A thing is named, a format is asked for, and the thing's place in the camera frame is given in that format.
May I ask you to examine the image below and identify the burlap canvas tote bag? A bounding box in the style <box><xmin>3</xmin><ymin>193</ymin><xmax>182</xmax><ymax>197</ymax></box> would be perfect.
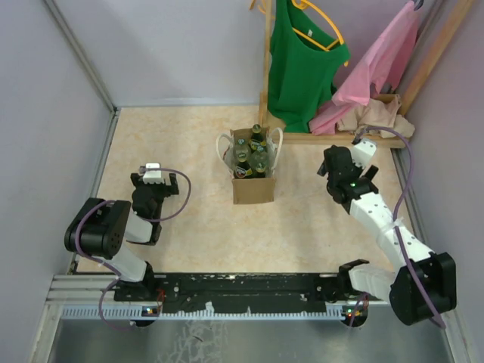
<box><xmin>216</xmin><ymin>126</ymin><xmax>284</xmax><ymax>205</ymax></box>

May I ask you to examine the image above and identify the clear Chang soda bottle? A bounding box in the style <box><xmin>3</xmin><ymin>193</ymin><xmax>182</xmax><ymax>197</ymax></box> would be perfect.
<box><xmin>250</xmin><ymin>147</ymin><xmax>270</xmax><ymax>178</ymax></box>

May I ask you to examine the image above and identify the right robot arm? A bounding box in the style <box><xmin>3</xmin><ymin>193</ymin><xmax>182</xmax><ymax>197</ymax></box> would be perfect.
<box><xmin>318</xmin><ymin>138</ymin><xmax>457</xmax><ymax>325</ymax></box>

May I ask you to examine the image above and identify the beige crumpled cloth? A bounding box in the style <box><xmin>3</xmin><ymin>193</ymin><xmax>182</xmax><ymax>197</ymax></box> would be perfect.
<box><xmin>337</xmin><ymin>94</ymin><xmax>415</xmax><ymax>138</ymax></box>

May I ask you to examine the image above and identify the wooden clothes rack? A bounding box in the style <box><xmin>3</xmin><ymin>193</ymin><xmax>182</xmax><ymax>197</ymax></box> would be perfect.
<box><xmin>259</xmin><ymin>1</ymin><xmax>481</xmax><ymax>148</ymax></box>

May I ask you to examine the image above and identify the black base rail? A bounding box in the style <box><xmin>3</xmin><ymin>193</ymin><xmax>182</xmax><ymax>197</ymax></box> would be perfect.
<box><xmin>114</xmin><ymin>273</ymin><xmax>360</xmax><ymax>312</ymax></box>

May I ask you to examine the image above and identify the aluminium frame post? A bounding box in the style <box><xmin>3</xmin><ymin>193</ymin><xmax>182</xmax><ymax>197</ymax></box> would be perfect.
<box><xmin>42</xmin><ymin>0</ymin><xmax>116</xmax><ymax>113</ymax></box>

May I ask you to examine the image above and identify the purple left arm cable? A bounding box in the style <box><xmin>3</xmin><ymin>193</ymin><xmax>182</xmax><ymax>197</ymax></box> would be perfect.
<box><xmin>74</xmin><ymin>168</ymin><xmax>192</xmax><ymax>332</ymax></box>

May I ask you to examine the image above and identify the green tank top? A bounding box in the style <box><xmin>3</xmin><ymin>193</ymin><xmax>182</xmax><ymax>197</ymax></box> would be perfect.
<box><xmin>268</xmin><ymin>1</ymin><xmax>350</xmax><ymax>133</ymax></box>

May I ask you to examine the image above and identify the white cable duct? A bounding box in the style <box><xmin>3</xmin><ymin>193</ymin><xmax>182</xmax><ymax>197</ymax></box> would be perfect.
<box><xmin>61</xmin><ymin>302</ymin><xmax>366</xmax><ymax>321</ymax></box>

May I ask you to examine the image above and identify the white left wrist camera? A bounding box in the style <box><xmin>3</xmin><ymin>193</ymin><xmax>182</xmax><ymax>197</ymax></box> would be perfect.
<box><xmin>139</xmin><ymin>163</ymin><xmax>169</xmax><ymax>185</ymax></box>

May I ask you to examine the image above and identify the pink shirt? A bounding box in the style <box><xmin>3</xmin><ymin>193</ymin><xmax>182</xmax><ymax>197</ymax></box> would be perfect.
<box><xmin>309</xmin><ymin>1</ymin><xmax>420</xmax><ymax>135</ymax></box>

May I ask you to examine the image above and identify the green Perrier bottle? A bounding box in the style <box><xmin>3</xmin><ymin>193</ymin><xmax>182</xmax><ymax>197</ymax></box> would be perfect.
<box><xmin>249</xmin><ymin>124</ymin><xmax>267</xmax><ymax>152</ymax></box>
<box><xmin>234</xmin><ymin>138</ymin><xmax>252</xmax><ymax>161</ymax></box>
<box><xmin>234</xmin><ymin>160</ymin><xmax>253</xmax><ymax>179</ymax></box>

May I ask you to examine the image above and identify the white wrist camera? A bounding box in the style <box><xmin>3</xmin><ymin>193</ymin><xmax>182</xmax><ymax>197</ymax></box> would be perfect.
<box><xmin>139</xmin><ymin>163</ymin><xmax>169</xmax><ymax>185</ymax></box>
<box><xmin>350</xmin><ymin>138</ymin><xmax>377</xmax><ymax>169</ymax></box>

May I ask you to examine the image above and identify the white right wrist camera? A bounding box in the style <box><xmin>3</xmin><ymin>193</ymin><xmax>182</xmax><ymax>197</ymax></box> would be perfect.
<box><xmin>350</xmin><ymin>138</ymin><xmax>377</xmax><ymax>169</ymax></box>

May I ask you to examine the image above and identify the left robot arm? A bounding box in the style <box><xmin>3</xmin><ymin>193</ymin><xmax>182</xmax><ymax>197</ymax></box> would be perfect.
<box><xmin>64</xmin><ymin>165</ymin><xmax>179</xmax><ymax>302</ymax></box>

